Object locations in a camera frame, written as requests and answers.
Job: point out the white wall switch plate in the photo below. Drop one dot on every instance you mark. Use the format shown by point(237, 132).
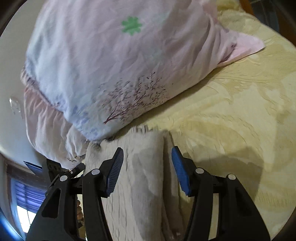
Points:
point(16, 106)

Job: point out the blue curtained window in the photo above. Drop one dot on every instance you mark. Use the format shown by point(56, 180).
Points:
point(22, 193)

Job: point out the lower pink floral pillow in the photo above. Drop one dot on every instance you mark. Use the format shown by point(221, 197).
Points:
point(48, 131)

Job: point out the yellow floral bed sheet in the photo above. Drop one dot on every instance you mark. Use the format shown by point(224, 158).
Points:
point(240, 119)

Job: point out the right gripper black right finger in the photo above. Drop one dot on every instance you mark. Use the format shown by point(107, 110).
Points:
point(238, 217)

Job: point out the person's left hand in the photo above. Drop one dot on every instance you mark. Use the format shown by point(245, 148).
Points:
point(79, 214)

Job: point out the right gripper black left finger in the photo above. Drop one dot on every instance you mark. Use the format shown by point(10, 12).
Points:
point(57, 219)

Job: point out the upper floral white pillow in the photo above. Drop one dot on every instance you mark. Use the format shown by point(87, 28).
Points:
point(104, 63)

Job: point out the beige cable-knit sweater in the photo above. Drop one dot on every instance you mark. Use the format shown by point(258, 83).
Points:
point(145, 204)

